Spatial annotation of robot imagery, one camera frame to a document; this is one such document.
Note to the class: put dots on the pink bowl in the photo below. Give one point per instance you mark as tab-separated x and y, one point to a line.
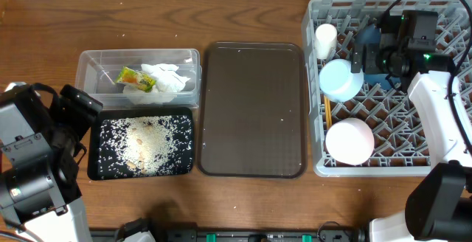
350	141

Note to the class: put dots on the grey dishwasher rack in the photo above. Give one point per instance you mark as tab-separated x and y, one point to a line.
400	145

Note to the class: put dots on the clear plastic waste bin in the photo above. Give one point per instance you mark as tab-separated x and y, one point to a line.
98	70

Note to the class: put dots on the yellow green snack wrapper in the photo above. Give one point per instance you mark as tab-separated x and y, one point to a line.
137	79

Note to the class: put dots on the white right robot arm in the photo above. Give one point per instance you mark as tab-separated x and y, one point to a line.
435	210

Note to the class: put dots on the white napkin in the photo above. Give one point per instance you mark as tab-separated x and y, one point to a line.
168	83

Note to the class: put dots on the light blue saucer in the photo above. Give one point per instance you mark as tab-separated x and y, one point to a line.
338	83

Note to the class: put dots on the dark blue plate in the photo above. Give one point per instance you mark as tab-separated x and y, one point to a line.
372	35

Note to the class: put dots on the cream white cup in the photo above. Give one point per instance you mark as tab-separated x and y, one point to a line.
325	40

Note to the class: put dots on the black rectangular tray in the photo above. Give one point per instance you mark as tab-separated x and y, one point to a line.
94	142

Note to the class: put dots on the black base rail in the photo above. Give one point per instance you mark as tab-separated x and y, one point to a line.
328	232

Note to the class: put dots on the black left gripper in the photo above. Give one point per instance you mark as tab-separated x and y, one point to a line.
82	120

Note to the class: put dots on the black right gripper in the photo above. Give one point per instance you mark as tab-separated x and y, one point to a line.
369	65

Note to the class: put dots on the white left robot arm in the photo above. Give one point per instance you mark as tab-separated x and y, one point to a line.
41	133

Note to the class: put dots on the leftover rice pile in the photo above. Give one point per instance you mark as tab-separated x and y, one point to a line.
144	146

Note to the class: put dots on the brown serving tray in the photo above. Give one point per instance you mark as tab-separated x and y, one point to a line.
252	114

